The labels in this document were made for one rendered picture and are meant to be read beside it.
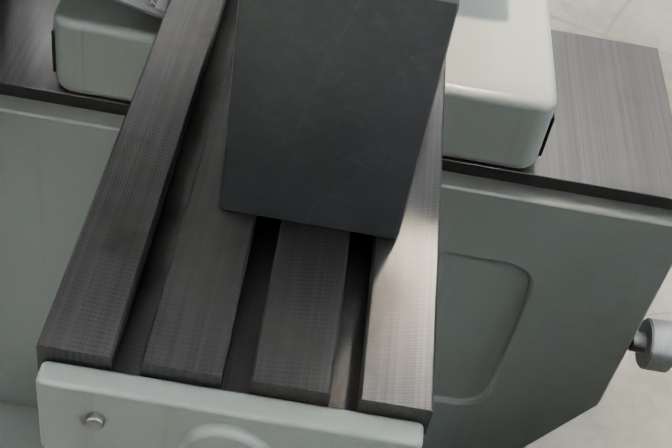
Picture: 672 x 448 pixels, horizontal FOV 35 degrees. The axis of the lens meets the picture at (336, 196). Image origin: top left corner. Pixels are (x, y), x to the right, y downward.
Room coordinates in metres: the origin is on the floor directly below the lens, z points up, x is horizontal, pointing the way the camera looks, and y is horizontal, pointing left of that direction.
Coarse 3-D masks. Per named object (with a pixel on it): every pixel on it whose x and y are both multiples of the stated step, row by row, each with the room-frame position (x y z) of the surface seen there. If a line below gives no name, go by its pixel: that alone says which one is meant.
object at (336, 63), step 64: (256, 0) 0.49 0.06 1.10; (320, 0) 0.49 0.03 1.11; (384, 0) 0.50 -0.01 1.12; (448, 0) 0.50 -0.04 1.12; (256, 64) 0.49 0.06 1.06; (320, 64) 0.49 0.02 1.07; (384, 64) 0.50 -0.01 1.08; (256, 128) 0.49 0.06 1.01; (320, 128) 0.49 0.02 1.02; (384, 128) 0.50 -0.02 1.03; (256, 192) 0.49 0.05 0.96; (320, 192) 0.49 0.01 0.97; (384, 192) 0.50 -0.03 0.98
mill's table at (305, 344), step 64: (192, 0) 0.72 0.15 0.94; (192, 64) 0.64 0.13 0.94; (128, 128) 0.56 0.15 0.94; (192, 128) 0.60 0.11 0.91; (128, 192) 0.49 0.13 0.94; (192, 192) 0.51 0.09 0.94; (128, 256) 0.44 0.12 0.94; (192, 256) 0.45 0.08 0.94; (256, 256) 0.48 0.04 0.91; (320, 256) 0.47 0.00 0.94; (384, 256) 0.48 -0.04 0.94; (64, 320) 0.38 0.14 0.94; (128, 320) 0.41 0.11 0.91; (192, 320) 0.40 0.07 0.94; (256, 320) 0.43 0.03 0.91; (320, 320) 0.42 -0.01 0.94; (384, 320) 0.43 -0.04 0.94; (64, 384) 0.35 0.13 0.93; (128, 384) 0.35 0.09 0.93; (192, 384) 0.36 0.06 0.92; (256, 384) 0.37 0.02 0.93; (320, 384) 0.37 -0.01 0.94; (384, 384) 0.38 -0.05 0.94
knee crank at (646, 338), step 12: (648, 324) 0.85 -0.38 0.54; (660, 324) 0.84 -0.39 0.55; (636, 336) 0.83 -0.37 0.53; (648, 336) 0.83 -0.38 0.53; (660, 336) 0.82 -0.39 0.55; (636, 348) 0.82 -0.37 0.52; (648, 348) 0.82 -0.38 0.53; (660, 348) 0.81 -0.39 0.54; (636, 360) 0.83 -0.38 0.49; (648, 360) 0.81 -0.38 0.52; (660, 360) 0.81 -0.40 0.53
